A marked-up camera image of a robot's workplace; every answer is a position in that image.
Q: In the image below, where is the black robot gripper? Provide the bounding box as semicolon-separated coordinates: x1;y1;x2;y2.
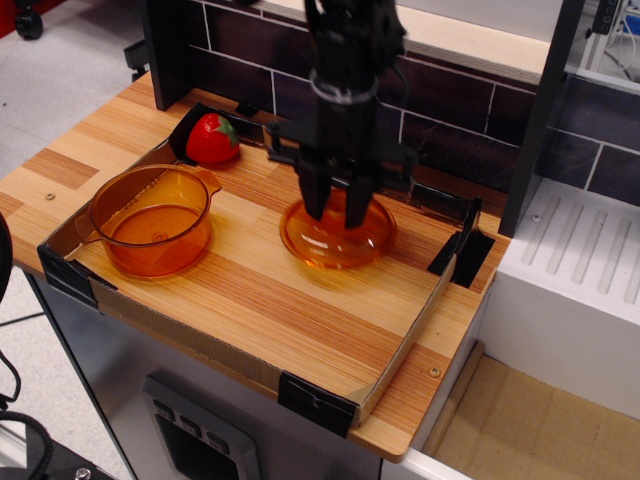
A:
263;100;418;229

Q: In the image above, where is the orange glass pot lid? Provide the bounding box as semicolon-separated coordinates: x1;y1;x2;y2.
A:
280;189;397;269

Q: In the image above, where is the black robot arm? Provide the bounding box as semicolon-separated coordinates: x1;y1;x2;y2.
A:
264;1;418;229

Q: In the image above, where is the orange glass pot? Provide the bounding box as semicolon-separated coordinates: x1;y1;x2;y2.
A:
75;164;221;278

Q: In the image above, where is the red toy strawberry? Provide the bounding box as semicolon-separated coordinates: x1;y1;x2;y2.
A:
186;113;239;164

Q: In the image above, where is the cardboard fence with black tape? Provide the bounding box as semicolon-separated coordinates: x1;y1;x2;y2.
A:
39;99;508;455

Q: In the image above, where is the white toy sink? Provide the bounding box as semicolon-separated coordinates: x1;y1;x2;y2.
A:
479;180;639;418

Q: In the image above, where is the grey toy oven front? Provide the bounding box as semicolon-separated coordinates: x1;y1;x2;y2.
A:
142;376;262;479

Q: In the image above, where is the black caster wheel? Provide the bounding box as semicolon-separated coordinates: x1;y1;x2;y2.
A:
14;10;43;40

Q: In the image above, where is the dark upright post left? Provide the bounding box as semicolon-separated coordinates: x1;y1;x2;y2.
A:
139;0;193;111

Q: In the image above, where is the dark upright post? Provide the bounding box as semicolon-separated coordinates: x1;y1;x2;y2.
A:
498;1;584;238
139;0;193;111

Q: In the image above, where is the dark upright post right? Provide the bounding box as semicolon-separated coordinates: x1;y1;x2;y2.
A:
498;1;584;238

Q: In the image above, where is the black cable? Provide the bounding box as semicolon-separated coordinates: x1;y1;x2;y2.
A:
0;211;55;480

